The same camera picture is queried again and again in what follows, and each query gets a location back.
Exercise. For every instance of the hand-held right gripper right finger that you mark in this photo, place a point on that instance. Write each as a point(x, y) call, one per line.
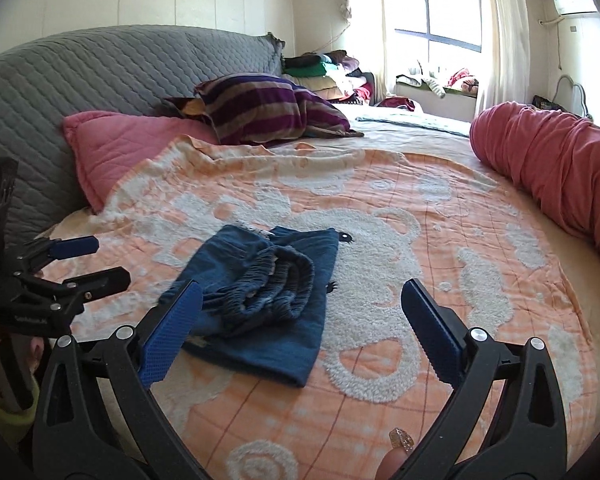
point(432, 330)

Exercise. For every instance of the blue denim pants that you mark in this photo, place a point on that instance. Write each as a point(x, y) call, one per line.
point(280, 340)

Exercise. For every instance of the pale blue folded quilt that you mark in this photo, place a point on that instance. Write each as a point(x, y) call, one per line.
point(415, 121)

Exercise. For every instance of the orange and white patterned blanket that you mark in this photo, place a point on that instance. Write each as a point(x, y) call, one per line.
point(380, 210)

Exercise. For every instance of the pink quilted pillow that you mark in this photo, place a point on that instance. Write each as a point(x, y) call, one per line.
point(110, 145)

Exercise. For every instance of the person's yellow-green jacket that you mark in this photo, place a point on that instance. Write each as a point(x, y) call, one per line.
point(10, 420)

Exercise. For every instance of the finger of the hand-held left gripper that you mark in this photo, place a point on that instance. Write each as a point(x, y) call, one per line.
point(75, 247)
point(100, 282)

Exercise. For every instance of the white metal chair frame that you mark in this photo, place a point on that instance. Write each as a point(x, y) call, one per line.
point(586, 100)

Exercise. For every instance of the person's right hand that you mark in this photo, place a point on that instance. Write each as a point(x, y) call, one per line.
point(387, 465)

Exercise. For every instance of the purple striped pillow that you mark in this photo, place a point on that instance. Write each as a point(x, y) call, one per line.
point(260, 110)

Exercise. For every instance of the heap of small garments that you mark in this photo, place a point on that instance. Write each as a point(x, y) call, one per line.
point(435, 82)

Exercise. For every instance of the white air conditioner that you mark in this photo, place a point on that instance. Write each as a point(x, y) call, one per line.
point(575, 4)

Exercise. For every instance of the cream fleece bed sheet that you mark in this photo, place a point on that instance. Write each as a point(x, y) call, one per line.
point(575, 270)

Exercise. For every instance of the bright window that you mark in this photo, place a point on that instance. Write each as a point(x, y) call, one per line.
point(450, 5)

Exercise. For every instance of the stack of folded clothes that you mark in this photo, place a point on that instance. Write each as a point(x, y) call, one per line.
point(325, 77)

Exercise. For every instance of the white curtain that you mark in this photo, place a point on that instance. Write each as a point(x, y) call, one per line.
point(365, 10)
point(505, 35)

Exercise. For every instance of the dark red cloth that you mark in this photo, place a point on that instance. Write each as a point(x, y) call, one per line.
point(397, 103)

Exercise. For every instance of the grey quilted headboard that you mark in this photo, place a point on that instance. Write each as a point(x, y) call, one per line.
point(80, 75)

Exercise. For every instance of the red rolled duvet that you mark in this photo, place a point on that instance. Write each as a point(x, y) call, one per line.
point(545, 160)

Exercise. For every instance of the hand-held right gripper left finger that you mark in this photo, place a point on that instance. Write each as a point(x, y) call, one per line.
point(172, 332)

